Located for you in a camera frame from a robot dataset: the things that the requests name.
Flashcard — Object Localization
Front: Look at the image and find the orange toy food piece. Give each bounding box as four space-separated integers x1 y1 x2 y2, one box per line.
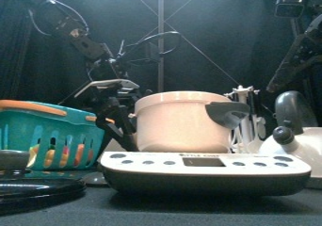
43 148 57 169
73 143 86 168

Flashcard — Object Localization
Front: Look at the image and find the red toy food piece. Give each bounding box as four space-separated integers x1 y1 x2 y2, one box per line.
60 145 72 168

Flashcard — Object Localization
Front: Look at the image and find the dark small round disc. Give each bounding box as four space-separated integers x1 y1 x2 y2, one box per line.
78 170 110 187

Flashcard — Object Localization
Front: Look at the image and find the yellow toy food piece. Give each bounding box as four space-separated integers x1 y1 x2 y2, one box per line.
26 144 39 169

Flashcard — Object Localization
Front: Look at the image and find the grey rounded toy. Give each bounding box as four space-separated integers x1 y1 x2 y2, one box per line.
0 149 31 171

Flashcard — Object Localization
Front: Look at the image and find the black round lid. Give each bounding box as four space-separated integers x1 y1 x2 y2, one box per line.
0 169 88 217

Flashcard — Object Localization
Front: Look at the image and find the white gripper mount plate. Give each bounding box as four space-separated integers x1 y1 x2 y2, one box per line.
73 78 140 99

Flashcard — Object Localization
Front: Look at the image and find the white toy pot grey handle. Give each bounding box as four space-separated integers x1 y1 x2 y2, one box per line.
126 90 251 153

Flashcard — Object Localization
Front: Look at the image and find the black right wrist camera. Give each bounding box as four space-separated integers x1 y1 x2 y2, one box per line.
264 0 322 19

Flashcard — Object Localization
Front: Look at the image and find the grey metal frame pole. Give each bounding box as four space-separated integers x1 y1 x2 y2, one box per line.
157 0 165 93

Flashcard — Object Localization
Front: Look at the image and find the teal basket with orange handles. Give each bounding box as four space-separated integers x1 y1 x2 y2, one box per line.
0 99 116 171

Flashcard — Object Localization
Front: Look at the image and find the thin diagonal brace wire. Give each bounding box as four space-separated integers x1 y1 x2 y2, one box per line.
121 0 241 87
133 0 210 45

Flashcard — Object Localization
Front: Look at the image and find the white toy kettle grey handle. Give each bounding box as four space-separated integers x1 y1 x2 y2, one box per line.
257 90 322 189

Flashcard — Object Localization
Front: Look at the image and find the black camera cable loop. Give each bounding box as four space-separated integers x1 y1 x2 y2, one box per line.
118 30 182 57

